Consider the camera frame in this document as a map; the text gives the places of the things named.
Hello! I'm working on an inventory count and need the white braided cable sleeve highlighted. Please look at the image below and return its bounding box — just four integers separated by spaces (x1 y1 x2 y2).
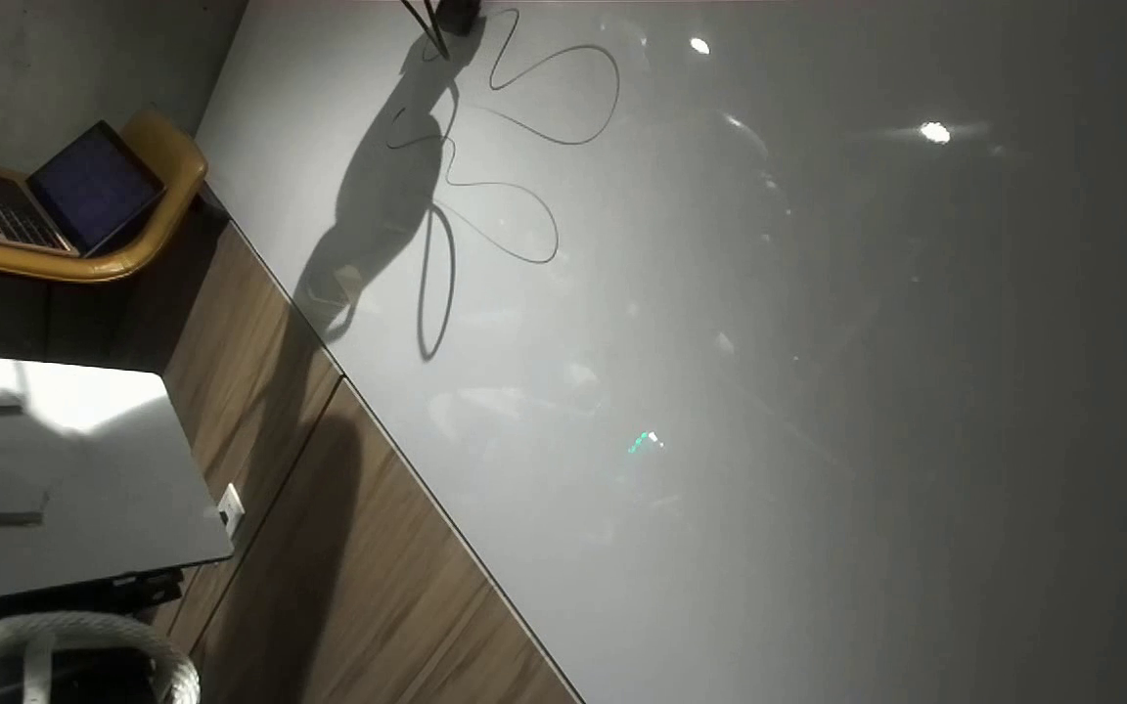
0 608 206 704

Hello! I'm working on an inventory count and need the large white box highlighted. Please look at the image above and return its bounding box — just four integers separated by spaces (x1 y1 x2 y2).
0 350 242 616

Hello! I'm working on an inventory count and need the wooden chair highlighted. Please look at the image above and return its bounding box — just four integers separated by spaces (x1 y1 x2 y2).
0 110 210 288

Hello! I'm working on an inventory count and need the small white floor plate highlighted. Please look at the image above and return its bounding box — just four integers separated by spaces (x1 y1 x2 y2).
210 481 251 540

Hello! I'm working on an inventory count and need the black foam whiteboard eraser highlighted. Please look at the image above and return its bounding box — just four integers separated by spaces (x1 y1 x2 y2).
436 0 486 39

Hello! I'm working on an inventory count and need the open laptop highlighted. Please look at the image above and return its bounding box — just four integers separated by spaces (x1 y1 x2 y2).
0 116 163 264

